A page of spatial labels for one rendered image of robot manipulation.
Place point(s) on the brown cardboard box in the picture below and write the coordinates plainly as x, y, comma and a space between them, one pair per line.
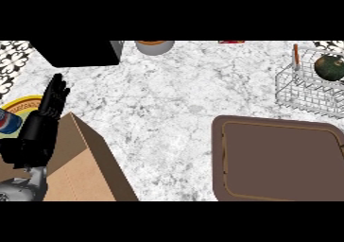
85, 164

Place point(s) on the blue soda can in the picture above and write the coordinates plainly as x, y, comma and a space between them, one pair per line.
4, 119

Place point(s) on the dark green squash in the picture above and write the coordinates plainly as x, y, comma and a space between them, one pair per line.
331, 67

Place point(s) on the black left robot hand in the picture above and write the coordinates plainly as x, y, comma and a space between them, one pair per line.
38, 132

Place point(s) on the grey pot with orange rim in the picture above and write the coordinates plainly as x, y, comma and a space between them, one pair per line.
154, 47

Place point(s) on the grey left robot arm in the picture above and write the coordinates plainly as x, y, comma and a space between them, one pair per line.
19, 189

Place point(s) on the black box appliance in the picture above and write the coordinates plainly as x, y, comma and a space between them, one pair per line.
77, 52

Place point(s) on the brown tray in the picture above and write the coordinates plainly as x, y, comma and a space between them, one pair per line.
279, 159

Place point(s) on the yellow round plate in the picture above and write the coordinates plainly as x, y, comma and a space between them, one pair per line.
21, 105

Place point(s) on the red and yellow packet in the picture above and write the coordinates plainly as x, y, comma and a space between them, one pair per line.
231, 42

